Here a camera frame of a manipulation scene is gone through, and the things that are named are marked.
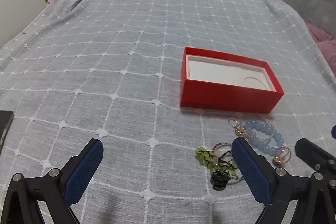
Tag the grey checked blanket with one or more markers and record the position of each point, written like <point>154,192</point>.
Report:
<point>105,56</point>

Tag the grey pillow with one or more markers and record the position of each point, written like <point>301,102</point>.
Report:
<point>315,1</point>

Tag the pink cloth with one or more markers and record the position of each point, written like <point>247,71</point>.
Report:
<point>328,50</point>

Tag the red cardboard box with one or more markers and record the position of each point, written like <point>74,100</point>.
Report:
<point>223,98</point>

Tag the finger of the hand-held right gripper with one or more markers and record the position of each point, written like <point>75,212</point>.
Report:
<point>312,153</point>
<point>334,132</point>

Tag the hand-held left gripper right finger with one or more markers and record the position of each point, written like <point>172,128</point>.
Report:
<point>252,174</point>

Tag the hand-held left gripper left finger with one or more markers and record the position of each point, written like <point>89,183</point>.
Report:
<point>84,174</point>

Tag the flat black object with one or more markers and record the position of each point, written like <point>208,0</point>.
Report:
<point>5,121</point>

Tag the black bead charm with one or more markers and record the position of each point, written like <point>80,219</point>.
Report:
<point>220,179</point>

